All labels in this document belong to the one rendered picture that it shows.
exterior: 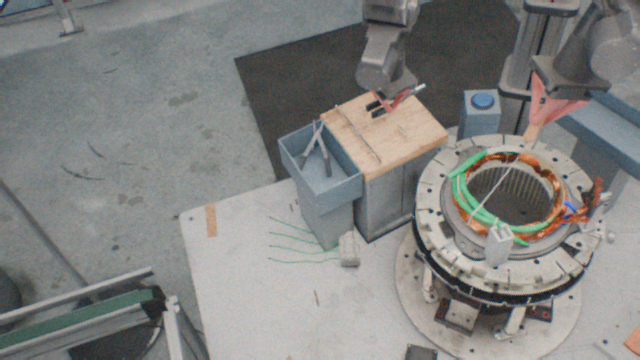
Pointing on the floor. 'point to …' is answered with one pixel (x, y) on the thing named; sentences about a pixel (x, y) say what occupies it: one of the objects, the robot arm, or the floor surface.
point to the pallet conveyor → (101, 321)
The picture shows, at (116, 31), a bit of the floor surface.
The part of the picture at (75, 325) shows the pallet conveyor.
